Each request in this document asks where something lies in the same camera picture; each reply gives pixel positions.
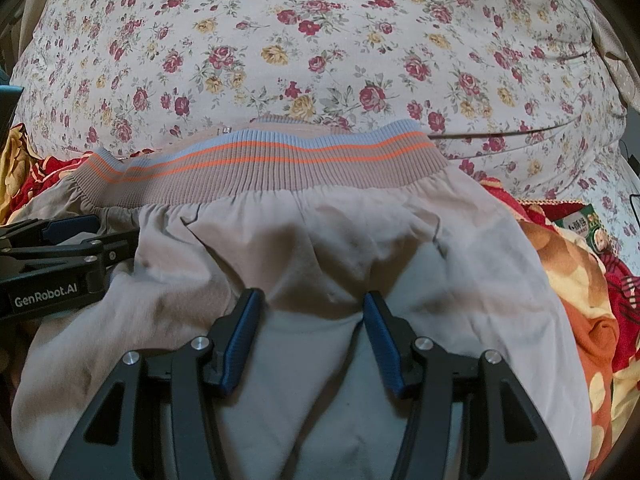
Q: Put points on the green snack packet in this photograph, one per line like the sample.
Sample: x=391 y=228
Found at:
x=590 y=230

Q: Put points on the floral quilt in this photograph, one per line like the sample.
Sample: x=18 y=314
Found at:
x=325 y=60

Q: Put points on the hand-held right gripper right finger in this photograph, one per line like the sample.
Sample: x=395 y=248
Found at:
x=385 y=345

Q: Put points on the beige zip jacket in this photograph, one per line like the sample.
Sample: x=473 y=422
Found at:
x=325 y=220

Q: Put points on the orange yellow red printed blanket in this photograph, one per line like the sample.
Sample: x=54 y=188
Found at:
x=565 y=270

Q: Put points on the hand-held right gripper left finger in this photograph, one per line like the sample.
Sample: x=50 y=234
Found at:
x=240 y=340

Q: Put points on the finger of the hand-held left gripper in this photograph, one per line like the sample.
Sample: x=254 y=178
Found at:
x=115 y=247
x=70 y=229

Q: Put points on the beige dotted cloth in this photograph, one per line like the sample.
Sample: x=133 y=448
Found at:
x=620 y=60

